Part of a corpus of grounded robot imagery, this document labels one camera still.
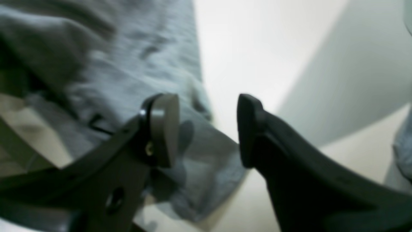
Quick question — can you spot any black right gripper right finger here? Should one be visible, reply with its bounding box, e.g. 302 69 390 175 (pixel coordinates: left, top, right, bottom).
237 94 412 232

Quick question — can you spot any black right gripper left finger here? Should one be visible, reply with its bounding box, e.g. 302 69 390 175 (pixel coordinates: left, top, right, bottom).
1 93 180 232

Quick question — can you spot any dark grey t-shirt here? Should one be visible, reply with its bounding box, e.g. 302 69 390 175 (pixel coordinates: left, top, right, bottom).
1 0 245 223

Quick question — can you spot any light grey clothes pile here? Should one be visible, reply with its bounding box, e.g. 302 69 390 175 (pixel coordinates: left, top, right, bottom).
384 110 412 194

